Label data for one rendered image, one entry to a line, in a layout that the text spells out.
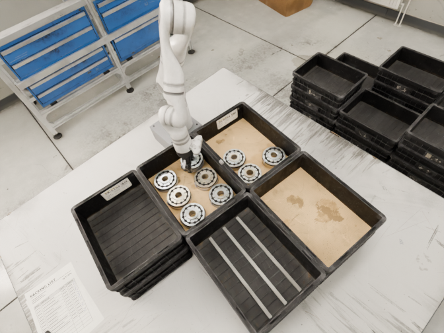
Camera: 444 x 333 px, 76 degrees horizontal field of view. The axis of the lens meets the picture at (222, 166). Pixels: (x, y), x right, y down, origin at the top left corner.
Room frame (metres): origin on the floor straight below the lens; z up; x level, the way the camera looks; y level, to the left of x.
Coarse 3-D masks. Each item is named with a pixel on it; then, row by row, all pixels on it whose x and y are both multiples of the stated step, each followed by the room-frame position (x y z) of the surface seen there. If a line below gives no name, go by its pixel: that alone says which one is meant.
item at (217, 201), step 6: (216, 186) 0.62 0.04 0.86; (222, 186) 0.61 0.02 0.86; (228, 186) 0.60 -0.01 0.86; (210, 192) 0.59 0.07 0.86; (228, 192) 0.58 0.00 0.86; (210, 198) 0.56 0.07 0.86; (216, 198) 0.56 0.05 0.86; (228, 198) 0.55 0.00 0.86; (216, 204) 0.53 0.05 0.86; (222, 204) 0.53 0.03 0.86
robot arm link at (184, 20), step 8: (176, 0) 0.90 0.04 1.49; (176, 8) 0.85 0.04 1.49; (184, 8) 0.86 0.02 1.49; (192, 8) 0.86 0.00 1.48; (176, 16) 0.84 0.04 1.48; (184, 16) 0.84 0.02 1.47; (192, 16) 0.84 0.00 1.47; (176, 24) 0.83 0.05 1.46; (184, 24) 0.83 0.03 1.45; (192, 24) 0.84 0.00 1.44; (176, 32) 0.84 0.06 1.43; (184, 32) 0.84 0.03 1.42; (192, 32) 0.86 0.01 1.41; (176, 40) 0.91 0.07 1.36; (184, 40) 0.87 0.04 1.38; (176, 48) 0.90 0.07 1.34; (184, 48) 0.89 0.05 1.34; (176, 56) 0.90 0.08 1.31; (184, 56) 0.92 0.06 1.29
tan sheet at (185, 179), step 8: (168, 168) 0.78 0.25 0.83; (176, 168) 0.77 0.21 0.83; (152, 176) 0.75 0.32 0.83; (184, 176) 0.72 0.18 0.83; (192, 176) 0.71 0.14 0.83; (152, 184) 0.71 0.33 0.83; (184, 184) 0.68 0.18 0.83; (192, 184) 0.67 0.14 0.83; (160, 192) 0.66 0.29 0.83; (192, 192) 0.63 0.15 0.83; (200, 192) 0.62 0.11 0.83; (208, 192) 0.61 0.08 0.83; (192, 200) 0.59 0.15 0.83; (200, 200) 0.58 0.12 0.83; (208, 200) 0.57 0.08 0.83; (208, 208) 0.54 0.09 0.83; (216, 208) 0.53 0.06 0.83; (176, 216) 0.53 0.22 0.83; (192, 216) 0.52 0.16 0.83
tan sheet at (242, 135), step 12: (240, 120) 0.99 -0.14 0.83; (228, 132) 0.93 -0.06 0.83; (240, 132) 0.91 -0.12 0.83; (252, 132) 0.90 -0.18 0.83; (216, 144) 0.87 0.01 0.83; (228, 144) 0.85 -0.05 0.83; (240, 144) 0.84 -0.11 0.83; (252, 144) 0.82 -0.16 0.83; (264, 144) 0.81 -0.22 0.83; (252, 156) 0.76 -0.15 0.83; (264, 168) 0.68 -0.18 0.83
